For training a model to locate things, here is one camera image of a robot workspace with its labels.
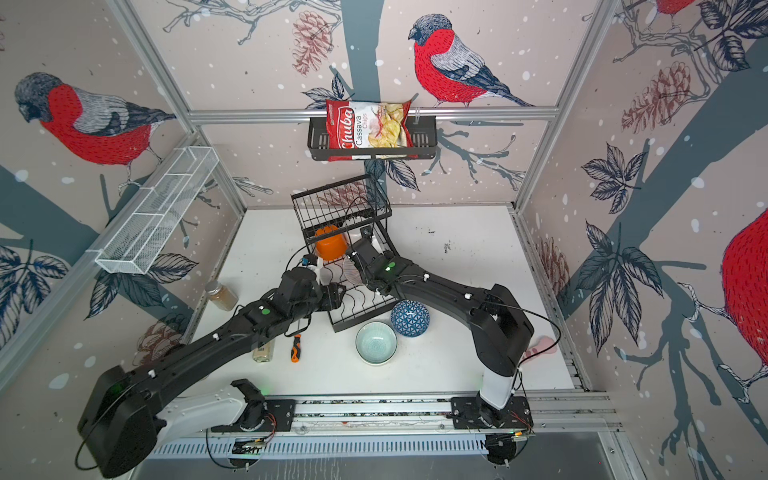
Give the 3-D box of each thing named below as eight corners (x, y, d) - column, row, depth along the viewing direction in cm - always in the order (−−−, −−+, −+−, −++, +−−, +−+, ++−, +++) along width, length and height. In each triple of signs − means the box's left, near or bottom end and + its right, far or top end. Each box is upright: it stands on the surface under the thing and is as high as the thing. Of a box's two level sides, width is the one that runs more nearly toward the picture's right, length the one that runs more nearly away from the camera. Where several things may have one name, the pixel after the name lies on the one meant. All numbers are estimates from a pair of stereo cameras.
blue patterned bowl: (390, 337, 87) (390, 332, 85) (390, 304, 94) (390, 299, 92) (429, 337, 88) (430, 332, 85) (427, 304, 94) (428, 299, 92)
